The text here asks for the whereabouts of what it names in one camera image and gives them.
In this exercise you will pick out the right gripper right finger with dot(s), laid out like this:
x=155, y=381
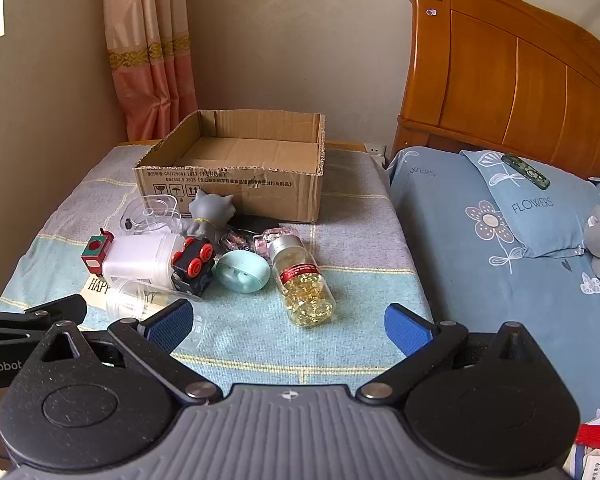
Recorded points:
x=426, y=347

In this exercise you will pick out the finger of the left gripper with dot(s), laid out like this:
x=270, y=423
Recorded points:
x=38, y=319

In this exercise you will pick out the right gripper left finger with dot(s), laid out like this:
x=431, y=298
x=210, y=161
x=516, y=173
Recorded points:
x=149, y=344

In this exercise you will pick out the red green toy block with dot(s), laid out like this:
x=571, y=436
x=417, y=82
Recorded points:
x=95, y=251

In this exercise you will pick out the white plastic jar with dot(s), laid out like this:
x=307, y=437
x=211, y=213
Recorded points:
x=144, y=257

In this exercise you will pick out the black red-wheeled toy train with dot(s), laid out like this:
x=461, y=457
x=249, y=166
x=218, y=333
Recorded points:
x=192, y=266

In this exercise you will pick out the mint green earbud case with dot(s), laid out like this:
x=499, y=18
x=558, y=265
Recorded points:
x=242, y=271

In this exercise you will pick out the clear plastic spool dish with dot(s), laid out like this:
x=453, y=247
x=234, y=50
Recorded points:
x=150, y=214

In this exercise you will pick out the clear pink sand bottle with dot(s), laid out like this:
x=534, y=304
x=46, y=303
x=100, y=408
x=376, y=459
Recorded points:
x=260, y=242

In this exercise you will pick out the happy every day card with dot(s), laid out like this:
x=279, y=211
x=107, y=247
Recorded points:
x=123, y=298

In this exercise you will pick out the blue floral bedsheet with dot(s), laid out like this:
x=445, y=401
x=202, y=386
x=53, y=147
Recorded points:
x=485, y=283

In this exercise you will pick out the checked grey blue tablecloth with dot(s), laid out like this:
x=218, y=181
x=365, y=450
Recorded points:
x=357, y=242

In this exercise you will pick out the bottle of yellow capsules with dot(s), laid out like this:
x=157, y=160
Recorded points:
x=306, y=295

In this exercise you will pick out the grey cat figurine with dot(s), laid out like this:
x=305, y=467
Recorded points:
x=209, y=214

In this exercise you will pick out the black flat pouch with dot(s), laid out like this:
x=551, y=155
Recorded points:
x=252, y=224

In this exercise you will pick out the blue floral pillow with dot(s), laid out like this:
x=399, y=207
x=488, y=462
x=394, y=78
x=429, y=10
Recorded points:
x=547, y=223

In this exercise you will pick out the green patterned case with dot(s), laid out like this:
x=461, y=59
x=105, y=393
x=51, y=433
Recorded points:
x=526, y=170

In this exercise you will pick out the red white book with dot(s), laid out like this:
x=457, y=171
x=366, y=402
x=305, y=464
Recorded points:
x=583, y=461

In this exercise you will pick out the open cardboard box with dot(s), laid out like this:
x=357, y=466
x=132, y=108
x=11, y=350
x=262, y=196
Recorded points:
x=270, y=162

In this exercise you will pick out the wooden bed headboard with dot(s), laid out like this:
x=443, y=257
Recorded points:
x=504, y=75

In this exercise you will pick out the pink patterned curtain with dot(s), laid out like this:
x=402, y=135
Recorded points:
x=149, y=56

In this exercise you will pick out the keychain with charms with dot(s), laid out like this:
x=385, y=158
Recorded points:
x=232, y=240

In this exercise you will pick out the white wall power plug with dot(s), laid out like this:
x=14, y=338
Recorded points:
x=376, y=150

